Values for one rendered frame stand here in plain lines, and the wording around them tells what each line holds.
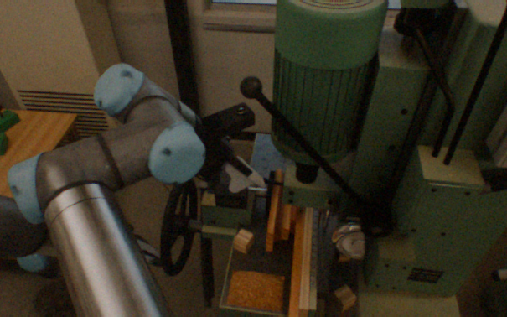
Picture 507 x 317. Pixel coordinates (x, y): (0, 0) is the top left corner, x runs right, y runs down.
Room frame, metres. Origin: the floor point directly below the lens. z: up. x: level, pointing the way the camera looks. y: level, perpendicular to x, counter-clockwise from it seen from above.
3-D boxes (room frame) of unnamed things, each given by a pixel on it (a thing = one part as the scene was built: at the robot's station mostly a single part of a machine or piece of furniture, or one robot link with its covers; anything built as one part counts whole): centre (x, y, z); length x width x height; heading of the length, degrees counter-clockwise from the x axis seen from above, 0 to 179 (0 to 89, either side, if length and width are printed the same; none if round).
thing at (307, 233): (0.65, -0.15, 0.93); 0.60 x 0.02 x 0.05; 172
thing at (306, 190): (0.62, -0.14, 1.03); 0.14 x 0.07 x 0.09; 82
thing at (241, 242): (0.54, 0.02, 0.92); 0.04 x 0.03 x 0.04; 150
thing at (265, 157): (0.67, -0.02, 0.87); 0.61 x 0.30 x 0.06; 172
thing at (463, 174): (0.44, -0.32, 1.23); 0.09 x 0.08 x 0.15; 82
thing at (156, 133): (0.38, 0.13, 1.40); 0.11 x 0.11 x 0.08; 33
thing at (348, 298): (0.45, -0.23, 0.82); 0.04 x 0.04 x 0.04; 31
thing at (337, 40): (0.62, -0.12, 1.35); 0.18 x 0.18 x 0.31
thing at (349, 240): (0.48, -0.24, 1.02); 0.12 x 0.03 x 0.12; 82
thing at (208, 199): (0.69, 0.06, 0.92); 0.15 x 0.13 x 0.09; 172
